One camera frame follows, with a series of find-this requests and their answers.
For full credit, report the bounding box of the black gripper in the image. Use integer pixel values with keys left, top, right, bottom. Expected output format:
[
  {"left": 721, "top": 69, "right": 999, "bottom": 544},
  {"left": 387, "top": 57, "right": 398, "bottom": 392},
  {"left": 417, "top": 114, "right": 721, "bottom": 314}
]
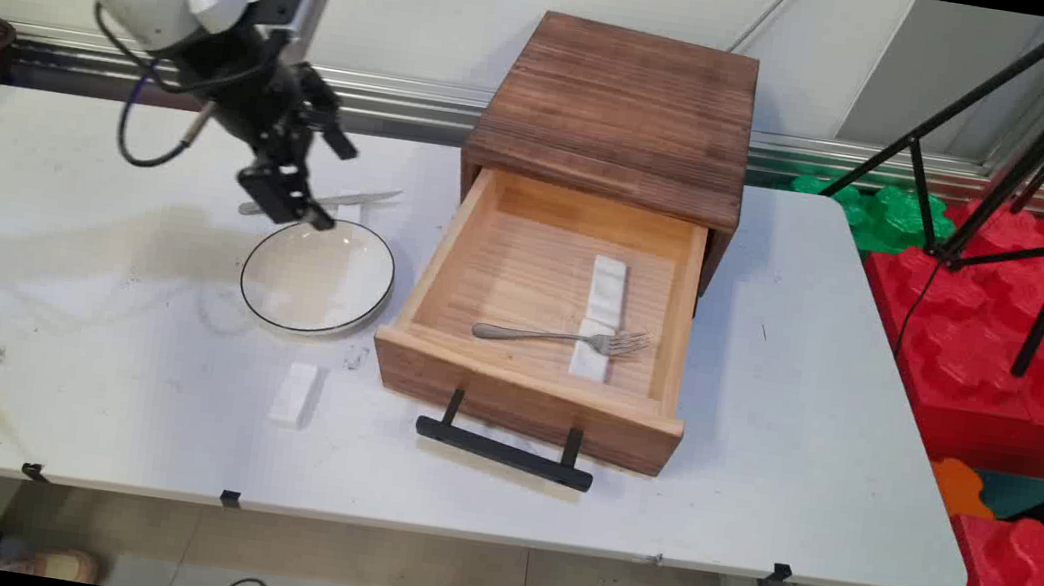
[{"left": 155, "top": 16, "right": 374, "bottom": 236}]

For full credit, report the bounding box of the serrated steel table knife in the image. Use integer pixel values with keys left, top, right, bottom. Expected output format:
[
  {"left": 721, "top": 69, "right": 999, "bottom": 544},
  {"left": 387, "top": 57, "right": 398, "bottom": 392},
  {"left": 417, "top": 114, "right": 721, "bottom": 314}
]
[{"left": 237, "top": 170, "right": 405, "bottom": 237}]

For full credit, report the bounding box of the white plate with dark rim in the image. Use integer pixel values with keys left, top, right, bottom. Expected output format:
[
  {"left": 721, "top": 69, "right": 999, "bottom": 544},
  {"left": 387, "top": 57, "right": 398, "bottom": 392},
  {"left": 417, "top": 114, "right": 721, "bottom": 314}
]
[{"left": 233, "top": 208, "right": 403, "bottom": 348}]

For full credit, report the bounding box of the white foam block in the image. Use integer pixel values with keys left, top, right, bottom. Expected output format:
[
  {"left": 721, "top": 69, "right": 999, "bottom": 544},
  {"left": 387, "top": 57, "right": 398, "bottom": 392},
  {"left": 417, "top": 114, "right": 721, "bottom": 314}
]
[
  {"left": 567, "top": 317, "right": 621, "bottom": 385},
  {"left": 583, "top": 253, "right": 631, "bottom": 333},
  {"left": 267, "top": 358, "right": 325, "bottom": 431}
]

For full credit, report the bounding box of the steel fork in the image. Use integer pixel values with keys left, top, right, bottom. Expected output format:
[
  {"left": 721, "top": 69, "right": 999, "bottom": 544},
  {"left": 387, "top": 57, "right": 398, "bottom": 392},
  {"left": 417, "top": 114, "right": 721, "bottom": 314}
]
[{"left": 470, "top": 309, "right": 655, "bottom": 364}]

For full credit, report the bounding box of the dark wooden cabinet box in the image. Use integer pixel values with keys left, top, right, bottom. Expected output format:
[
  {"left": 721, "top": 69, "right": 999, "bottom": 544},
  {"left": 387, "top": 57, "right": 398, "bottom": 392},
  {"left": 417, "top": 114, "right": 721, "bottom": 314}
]
[{"left": 445, "top": 1, "right": 766, "bottom": 303}]

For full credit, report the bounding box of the beige shoe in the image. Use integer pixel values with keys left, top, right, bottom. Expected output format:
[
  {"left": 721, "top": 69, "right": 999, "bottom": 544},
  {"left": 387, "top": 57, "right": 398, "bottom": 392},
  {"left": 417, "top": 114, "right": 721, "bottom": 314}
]
[{"left": 0, "top": 538, "right": 105, "bottom": 586}]

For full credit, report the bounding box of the green foam block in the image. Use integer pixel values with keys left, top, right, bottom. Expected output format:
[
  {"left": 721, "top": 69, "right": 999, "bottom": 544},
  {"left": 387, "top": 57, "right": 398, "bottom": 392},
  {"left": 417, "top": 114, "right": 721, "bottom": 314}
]
[{"left": 780, "top": 169, "right": 962, "bottom": 267}]

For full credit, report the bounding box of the orange foam piece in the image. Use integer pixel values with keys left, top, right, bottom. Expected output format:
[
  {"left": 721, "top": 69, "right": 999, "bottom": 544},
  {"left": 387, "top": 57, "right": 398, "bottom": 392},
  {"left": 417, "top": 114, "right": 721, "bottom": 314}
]
[{"left": 924, "top": 455, "right": 1002, "bottom": 523}]

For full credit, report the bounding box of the teal foam mat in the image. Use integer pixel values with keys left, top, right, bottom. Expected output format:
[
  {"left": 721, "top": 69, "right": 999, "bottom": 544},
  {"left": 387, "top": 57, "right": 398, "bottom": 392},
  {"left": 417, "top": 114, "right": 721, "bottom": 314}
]
[{"left": 970, "top": 466, "right": 1044, "bottom": 526}]

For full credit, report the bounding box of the aluminium wall rail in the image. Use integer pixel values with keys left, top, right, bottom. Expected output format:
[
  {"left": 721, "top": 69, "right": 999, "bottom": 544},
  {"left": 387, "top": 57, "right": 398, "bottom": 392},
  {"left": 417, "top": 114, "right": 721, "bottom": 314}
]
[{"left": 2, "top": 20, "right": 1044, "bottom": 226}]

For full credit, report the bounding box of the black cable with silver plug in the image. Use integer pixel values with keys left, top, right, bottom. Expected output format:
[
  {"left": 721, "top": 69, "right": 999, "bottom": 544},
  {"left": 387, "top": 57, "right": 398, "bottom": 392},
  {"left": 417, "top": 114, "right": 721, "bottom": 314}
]
[{"left": 74, "top": 0, "right": 238, "bottom": 179}]

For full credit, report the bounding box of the light wooden drawer, black handle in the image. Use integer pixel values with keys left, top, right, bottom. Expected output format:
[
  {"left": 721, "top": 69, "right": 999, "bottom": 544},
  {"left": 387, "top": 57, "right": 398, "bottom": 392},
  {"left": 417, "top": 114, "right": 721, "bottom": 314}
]
[{"left": 357, "top": 154, "right": 718, "bottom": 506}]

